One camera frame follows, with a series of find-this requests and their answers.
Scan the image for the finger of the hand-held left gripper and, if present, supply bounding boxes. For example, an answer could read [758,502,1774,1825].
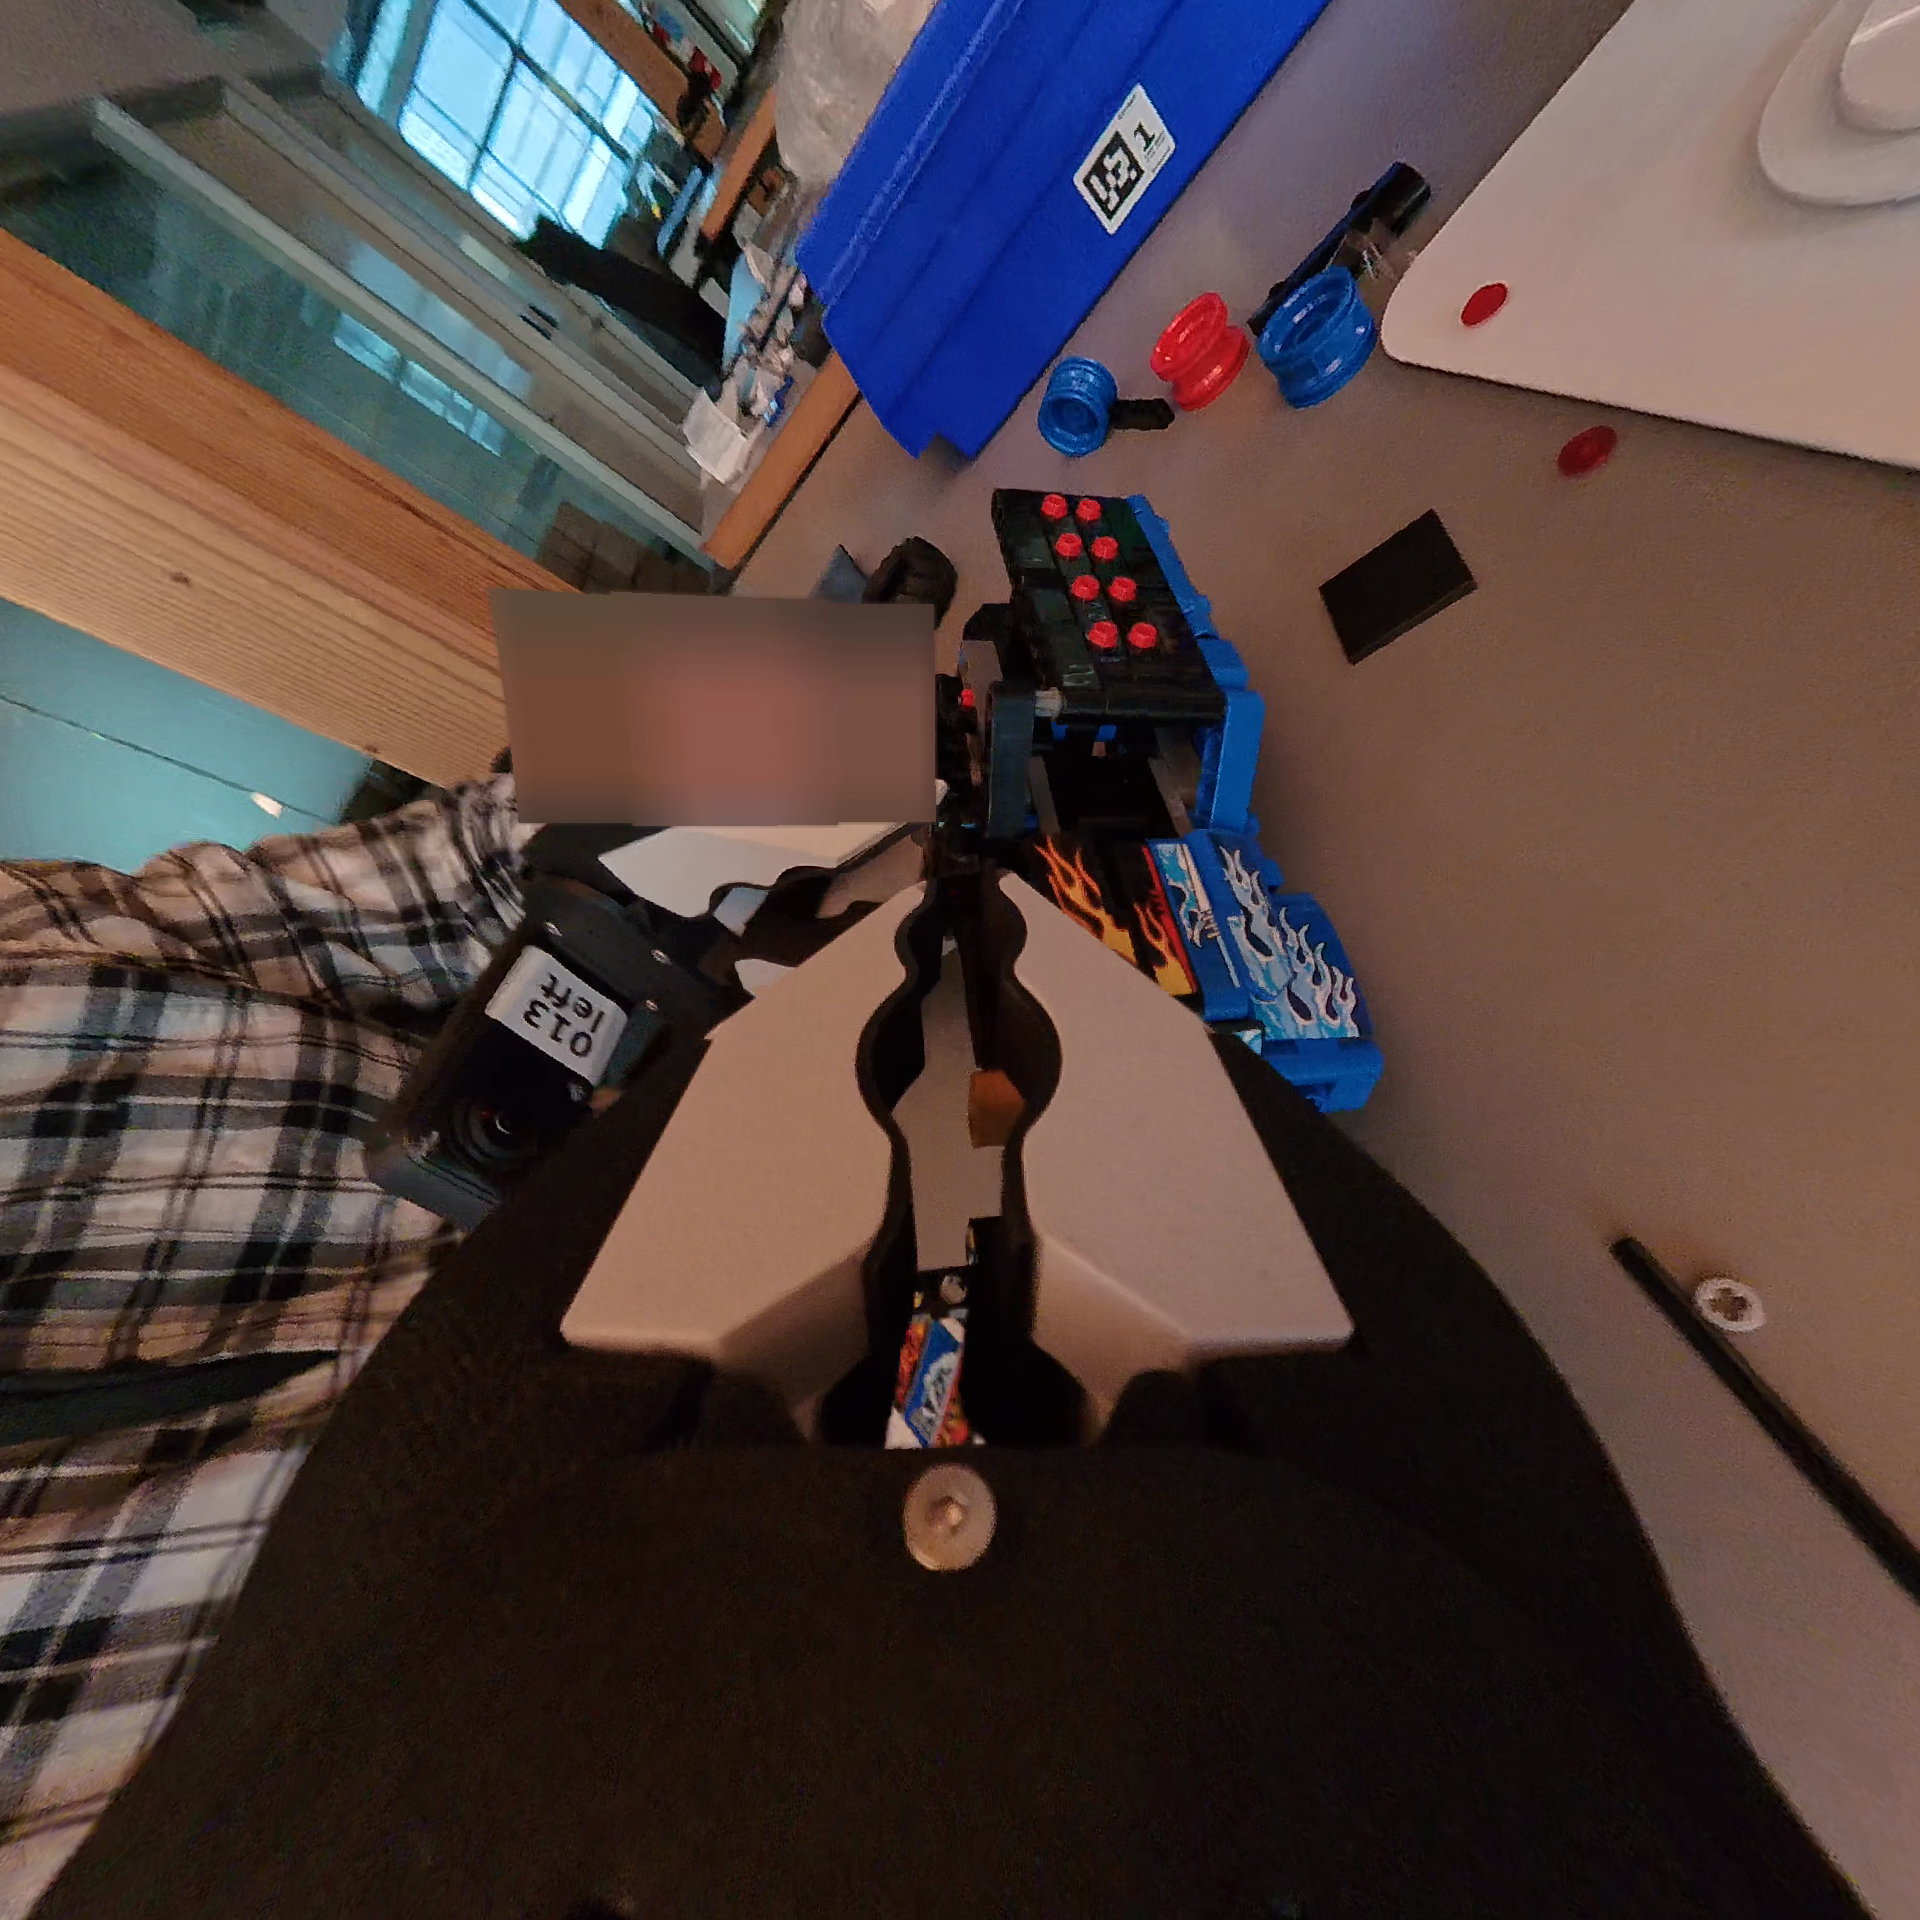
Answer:
[732,885,919,997]
[600,823,920,921]

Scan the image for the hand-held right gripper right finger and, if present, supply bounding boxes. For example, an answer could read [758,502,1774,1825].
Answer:
[975,874,1353,1442]

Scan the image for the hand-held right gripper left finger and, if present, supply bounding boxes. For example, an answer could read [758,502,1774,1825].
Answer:
[558,882,945,1447]

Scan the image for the brick-built toy truck model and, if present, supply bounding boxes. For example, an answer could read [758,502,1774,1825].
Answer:
[926,486,1390,1120]

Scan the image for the person's torso in plaid shirt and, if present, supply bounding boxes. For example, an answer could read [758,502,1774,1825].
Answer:
[0,781,529,1920]

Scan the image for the blue toy wheel rim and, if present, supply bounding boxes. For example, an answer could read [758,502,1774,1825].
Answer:
[1257,270,1381,410]
[1039,357,1125,457]

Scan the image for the black axle rod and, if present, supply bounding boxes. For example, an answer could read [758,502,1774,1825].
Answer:
[1608,1234,1920,1605]

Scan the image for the black square tile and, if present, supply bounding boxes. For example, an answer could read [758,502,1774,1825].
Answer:
[1317,511,1481,667]

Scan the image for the red toy wheel rim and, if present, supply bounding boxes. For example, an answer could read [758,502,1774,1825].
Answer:
[1150,295,1252,412]

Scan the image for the blue storage bin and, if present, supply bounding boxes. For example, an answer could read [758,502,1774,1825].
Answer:
[794,0,1338,460]

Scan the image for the black connector piece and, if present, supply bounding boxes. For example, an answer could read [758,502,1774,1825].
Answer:
[1257,162,1434,325]

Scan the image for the white book stand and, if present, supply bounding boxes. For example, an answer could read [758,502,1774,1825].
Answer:
[1381,0,1920,475]

